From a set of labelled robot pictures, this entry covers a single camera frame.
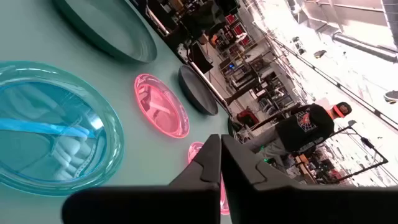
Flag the dark grey plate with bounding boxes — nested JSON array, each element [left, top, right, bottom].
[[178, 64, 219, 116]]

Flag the silver ventilation duct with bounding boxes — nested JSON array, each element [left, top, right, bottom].
[[331, 30, 398, 63]]

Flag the red tool chest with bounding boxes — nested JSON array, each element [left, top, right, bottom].
[[236, 107, 261, 128]]

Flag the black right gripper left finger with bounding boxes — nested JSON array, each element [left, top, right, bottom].
[[61, 133, 222, 224]]

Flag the blue transparent plastic plate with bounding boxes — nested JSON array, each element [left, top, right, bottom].
[[0, 60, 125, 197]]

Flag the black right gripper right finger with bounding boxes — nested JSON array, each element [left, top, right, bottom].
[[220, 134, 398, 224]]

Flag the green table mat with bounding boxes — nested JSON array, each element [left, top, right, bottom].
[[0, 0, 233, 224]]

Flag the person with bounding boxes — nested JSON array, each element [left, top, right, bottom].
[[245, 101, 353, 162]]

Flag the black tubular stand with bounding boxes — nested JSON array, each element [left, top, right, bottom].
[[329, 124, 389, 184]]

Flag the dark green round bowl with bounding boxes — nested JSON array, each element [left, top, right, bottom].
[[51, 0, 158, 64]]

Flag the pink transparent plastic plate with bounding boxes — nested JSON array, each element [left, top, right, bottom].
[[187, 141, 231, 216], [134, 73, 190, 139]]

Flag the black monitor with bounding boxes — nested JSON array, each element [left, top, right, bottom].
[[189, 42, 214, 74]]

